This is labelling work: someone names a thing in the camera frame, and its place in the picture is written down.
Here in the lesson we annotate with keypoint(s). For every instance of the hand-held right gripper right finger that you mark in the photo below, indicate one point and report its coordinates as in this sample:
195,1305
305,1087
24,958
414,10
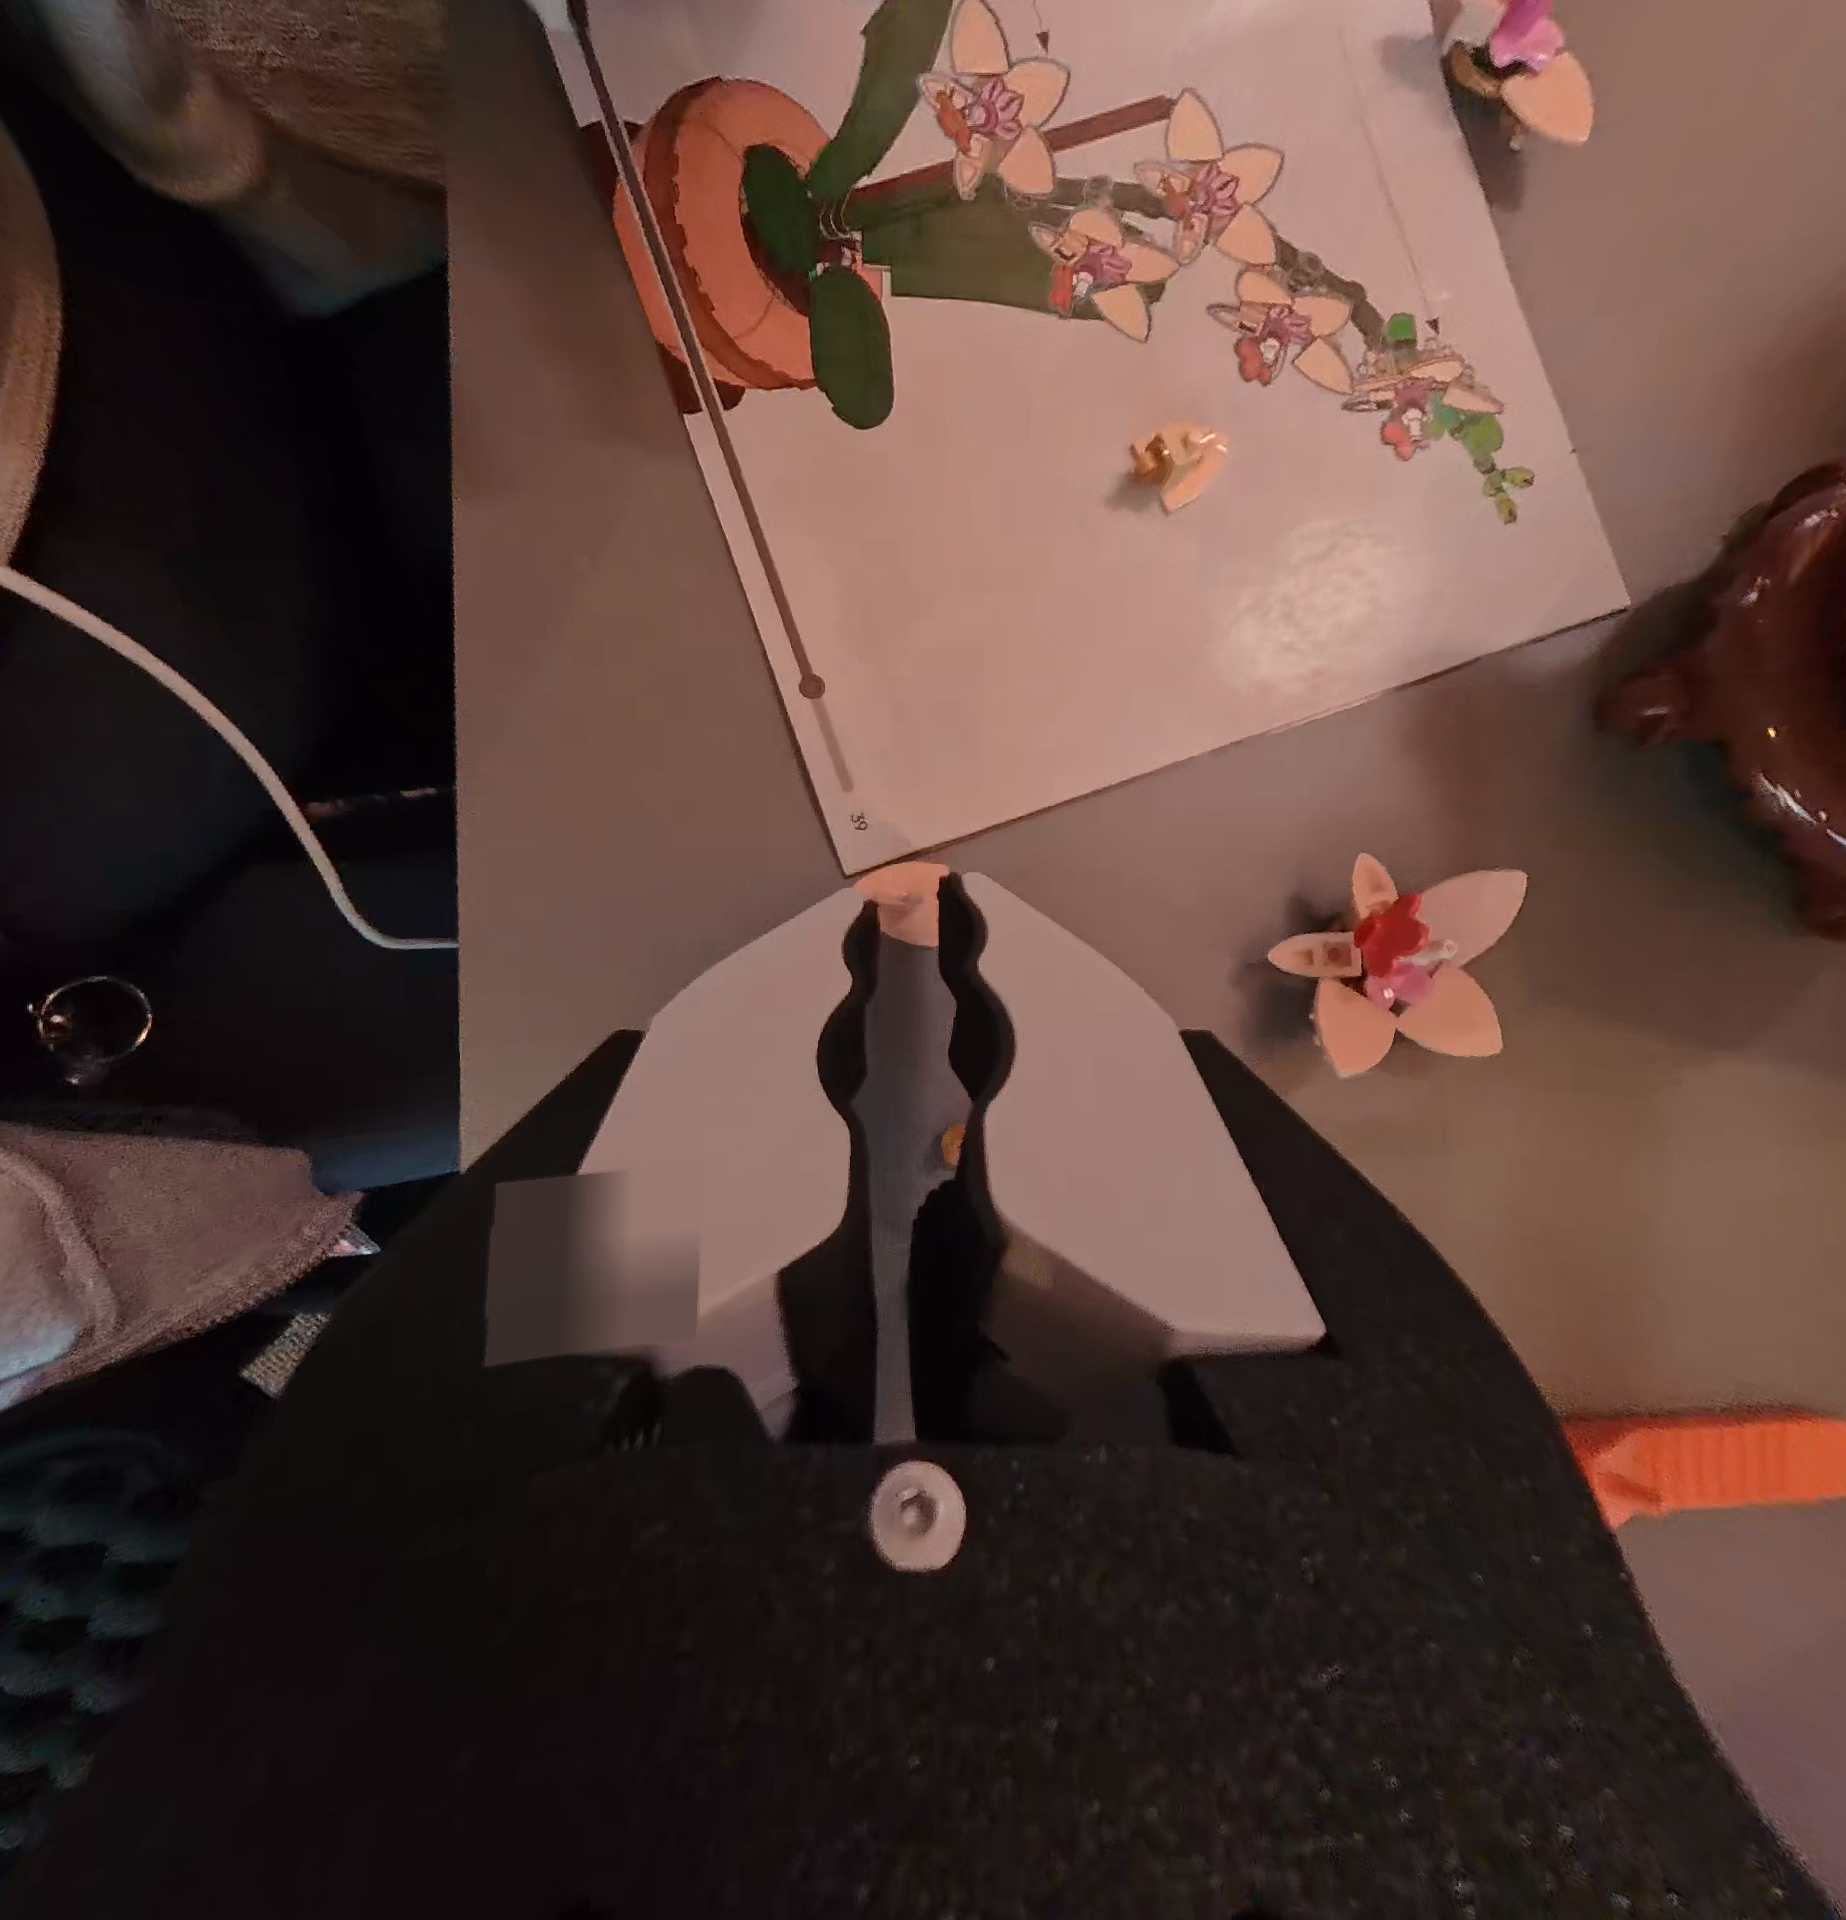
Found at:
1116,1168

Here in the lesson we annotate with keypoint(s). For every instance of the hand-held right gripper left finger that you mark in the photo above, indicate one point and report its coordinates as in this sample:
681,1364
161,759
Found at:
757,1079

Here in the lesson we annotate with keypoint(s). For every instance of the beige toy petal piece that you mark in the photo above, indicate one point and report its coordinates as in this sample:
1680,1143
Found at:
905,890
1184,466

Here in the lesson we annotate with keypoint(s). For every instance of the small gold toy piece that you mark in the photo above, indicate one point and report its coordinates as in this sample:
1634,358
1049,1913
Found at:
1150,460

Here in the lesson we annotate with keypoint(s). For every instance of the grey desk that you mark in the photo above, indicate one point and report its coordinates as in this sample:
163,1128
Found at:
592,598

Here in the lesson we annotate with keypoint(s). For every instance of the toy brick orchid flower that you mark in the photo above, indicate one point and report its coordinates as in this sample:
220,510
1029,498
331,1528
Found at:
1539,81
1446,1014

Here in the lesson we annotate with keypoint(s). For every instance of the flower instruction booklet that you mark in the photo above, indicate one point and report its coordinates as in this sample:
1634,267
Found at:
1090,647

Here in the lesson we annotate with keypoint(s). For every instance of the person in grey hoodie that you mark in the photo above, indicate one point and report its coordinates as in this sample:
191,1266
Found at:
113,1244

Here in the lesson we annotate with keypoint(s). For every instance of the orange brick separator tool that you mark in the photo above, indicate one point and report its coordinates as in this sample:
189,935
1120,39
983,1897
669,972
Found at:
1718,1461

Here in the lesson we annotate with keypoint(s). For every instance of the brown toy flower pot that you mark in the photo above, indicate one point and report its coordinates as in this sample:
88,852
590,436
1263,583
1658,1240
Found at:
1794,720

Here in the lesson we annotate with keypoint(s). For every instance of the dark pants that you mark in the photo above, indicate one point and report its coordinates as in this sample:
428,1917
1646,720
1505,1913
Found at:
189,451

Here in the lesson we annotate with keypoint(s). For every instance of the dark mesh chair seat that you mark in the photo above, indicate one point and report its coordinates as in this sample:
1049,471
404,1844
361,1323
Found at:
54,1618

